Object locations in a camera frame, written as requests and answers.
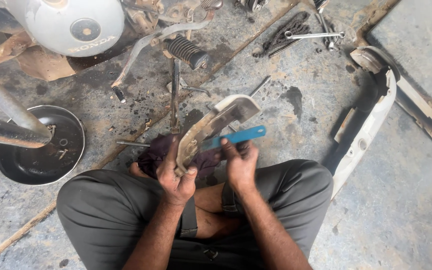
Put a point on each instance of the person's right hand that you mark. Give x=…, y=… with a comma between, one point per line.
x=240, y=165

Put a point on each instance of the person's left hand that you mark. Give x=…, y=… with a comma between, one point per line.
x=173, y=180

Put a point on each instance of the person's right fingers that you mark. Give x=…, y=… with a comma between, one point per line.
x=234, y=150

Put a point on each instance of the blue hacksaw blade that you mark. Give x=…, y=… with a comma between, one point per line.
x=238, y=137

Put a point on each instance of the curved white metal brake shoe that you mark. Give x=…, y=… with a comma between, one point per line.
x=212, y=123

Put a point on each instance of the thin metal rod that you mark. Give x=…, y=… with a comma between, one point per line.
x=260, y=86

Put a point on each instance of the dark purple rag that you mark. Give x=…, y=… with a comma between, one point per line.
x=163, y=155

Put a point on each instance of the motorcycle side stand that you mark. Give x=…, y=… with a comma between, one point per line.
x=175, y=97

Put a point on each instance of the person's grey trousers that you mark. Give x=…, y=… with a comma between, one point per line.
x=193, y=225

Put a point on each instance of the person's foot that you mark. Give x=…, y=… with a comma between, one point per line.
x=138, y=170

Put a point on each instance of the long metal axle rod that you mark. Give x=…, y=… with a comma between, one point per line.
x=133, y=143

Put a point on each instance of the black rubber footrest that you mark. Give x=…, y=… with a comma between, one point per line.
x=186, y=51

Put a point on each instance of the silver gear shift lever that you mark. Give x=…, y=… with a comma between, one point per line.
x=152, y=48

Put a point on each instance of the silver combination wrench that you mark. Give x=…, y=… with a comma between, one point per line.
x=313, y=35

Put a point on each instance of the silver socket wrench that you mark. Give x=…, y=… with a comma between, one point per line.
x=326, y=32

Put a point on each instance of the small metal bolt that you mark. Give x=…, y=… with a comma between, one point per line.
x=63, y=153

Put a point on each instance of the round black metal pan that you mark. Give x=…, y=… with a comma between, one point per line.
x=39, y=146

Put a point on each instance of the silver engine cover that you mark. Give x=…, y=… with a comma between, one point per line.
x=69, y=24

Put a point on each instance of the chrome exhaust pipe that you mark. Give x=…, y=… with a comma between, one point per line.
x=9, y=123

